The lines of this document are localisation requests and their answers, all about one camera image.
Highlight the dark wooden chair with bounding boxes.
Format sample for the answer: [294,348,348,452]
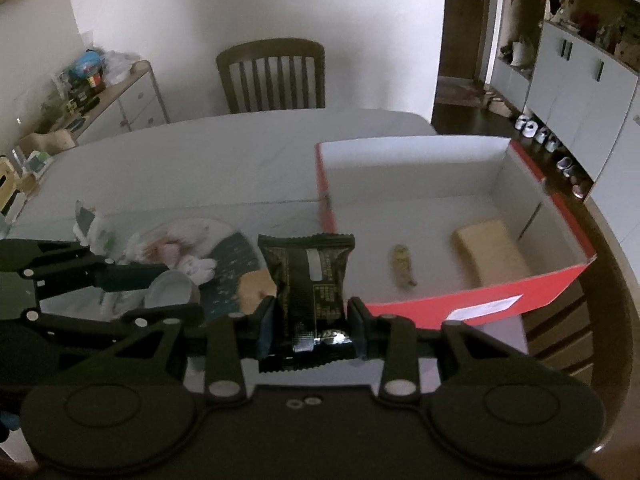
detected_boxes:
[522,195,628,456]
[216,37,327,114]

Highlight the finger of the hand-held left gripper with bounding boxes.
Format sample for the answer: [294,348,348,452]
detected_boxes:
[0,239,168,311]
[0,304,205,361]

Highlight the white cup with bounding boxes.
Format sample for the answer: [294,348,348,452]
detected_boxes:
[144,270,201,311]

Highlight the small cardboard box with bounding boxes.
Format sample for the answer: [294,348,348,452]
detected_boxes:
[20,130,77,162]

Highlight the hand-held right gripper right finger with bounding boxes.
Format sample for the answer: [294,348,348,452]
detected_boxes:
[347,297,538,401]

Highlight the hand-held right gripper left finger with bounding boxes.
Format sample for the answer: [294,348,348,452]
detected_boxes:
[95,297,279,401]

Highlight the white plastic bag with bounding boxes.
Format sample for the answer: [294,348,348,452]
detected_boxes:
[102,50,139,86]

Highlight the white cabinet black handles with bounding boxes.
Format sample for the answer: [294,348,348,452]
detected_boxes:
[525,20,640,183]

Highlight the crumpled pink white wrapper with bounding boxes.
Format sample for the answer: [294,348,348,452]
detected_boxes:
[125,220,217,283]

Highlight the low white cabinet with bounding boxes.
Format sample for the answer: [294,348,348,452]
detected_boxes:
[487,55,534,111]

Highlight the brown door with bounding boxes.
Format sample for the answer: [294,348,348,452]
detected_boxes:
[442,0,490,83]

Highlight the red cardboard box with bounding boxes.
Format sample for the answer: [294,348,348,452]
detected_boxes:
[314,136,598,332]

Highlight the yellow sponge block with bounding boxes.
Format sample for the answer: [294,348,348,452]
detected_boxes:
[452,219,531,288]

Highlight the doormat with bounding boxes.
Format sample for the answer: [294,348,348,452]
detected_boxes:
[436,82,493,107]

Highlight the black snack packet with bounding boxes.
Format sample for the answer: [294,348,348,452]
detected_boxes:
[257,234,357,373]

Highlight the wooden sideboard white drawers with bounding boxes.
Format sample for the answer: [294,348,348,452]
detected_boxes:
[20,60,170,148]

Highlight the white tissue pack dark print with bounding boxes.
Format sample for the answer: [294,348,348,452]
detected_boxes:
[72,201,118,257]

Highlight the printed placemat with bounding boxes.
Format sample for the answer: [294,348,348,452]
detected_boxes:
[75,215,281,331]

